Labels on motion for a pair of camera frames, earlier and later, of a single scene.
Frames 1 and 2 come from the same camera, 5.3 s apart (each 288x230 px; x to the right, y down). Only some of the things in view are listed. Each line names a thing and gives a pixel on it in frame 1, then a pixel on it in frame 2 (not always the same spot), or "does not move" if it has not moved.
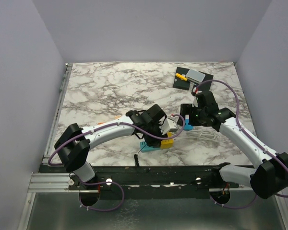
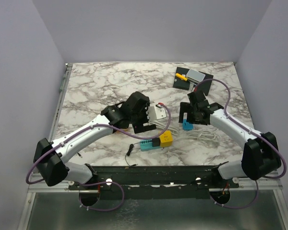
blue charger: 187,127 does not move
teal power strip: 144,147 does not move
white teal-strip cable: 202,135 does not move
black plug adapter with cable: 136,160 to 155,142
